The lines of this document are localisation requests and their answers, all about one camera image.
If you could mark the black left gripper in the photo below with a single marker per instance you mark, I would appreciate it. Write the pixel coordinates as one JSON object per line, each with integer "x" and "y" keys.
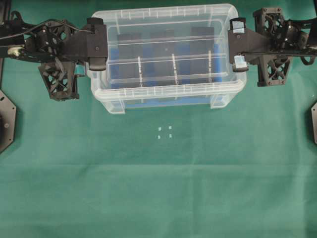
{"x": 60, "y": 47}

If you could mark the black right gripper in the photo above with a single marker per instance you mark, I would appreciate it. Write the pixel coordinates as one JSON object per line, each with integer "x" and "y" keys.
{"x": 271, "y": 46}

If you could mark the clear plastic box lid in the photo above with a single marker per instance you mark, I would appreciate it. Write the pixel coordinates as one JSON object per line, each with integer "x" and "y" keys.
{"x": 171, "y": 62}

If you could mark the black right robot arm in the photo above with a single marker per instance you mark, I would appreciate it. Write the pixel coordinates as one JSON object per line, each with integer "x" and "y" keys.
{"x": 272, "y": 45}

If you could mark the clear plastic storage box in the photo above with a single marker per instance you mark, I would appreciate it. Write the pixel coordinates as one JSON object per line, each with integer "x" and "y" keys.
{"x": 168, "y": 99}

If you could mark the left black boxed item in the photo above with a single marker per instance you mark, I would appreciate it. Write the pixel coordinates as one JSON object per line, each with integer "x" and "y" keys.
{"x": 127, "y": 73}

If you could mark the black boxed item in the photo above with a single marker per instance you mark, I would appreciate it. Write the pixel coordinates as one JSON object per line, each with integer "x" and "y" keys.
{"x": 163, "y": 51}
{"x": 200, "y": 48}
{"x": 127, "y": 73}

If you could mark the right black boxed item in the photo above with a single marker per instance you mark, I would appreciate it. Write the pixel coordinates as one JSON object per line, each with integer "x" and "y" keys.
{"x": 200, "y": 48}

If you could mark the blue foam insert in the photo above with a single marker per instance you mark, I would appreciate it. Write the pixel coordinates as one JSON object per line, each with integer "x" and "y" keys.
{"x": 181, "y": 62}

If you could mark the middle black boxed item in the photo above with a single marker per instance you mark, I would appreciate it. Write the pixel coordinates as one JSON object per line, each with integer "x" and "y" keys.
{"x": 163, "y": 51}

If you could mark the green table cloth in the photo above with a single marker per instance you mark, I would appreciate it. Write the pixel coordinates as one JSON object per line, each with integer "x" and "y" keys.
{"x": 248, "y": 170}

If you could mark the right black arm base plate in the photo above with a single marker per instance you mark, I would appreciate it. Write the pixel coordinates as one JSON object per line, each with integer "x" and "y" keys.
{"x": 314, "y": 121}

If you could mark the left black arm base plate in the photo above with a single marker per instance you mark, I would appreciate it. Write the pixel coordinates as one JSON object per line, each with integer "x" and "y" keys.
{"x": 7, "y": 121}

